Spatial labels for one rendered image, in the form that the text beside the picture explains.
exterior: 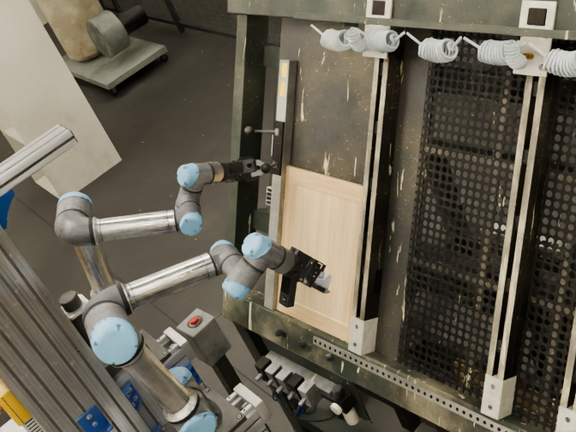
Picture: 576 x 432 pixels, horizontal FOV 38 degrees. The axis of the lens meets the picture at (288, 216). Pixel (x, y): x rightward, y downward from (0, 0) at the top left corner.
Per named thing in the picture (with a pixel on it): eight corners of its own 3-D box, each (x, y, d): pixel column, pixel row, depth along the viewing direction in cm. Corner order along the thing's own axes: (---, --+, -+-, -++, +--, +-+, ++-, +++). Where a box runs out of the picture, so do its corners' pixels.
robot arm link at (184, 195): (174, 221, 282) (182, 195, 277) (172, 204, 291) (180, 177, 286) (196, 225, 284) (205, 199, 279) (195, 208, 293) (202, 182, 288)
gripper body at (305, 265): (328, 267, 244) (303, 251, 236) (314, 291, 243) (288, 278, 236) (312, 258, 250) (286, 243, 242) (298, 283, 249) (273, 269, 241)
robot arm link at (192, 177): (172, 181, 282) (178, 159, 278) (199, 178, 290) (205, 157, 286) (184, 193, 278) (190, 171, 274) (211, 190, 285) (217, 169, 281)
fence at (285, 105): (271, 304, 325) (263, 306, 322) (288, 59, 302) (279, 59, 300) (279, 308, 321) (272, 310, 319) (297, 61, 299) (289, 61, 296)
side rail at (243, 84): (243, 284, 347) (223, 288, 339) (259, 15, 320) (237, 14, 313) (253, 288, 342) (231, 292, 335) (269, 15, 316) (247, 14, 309)
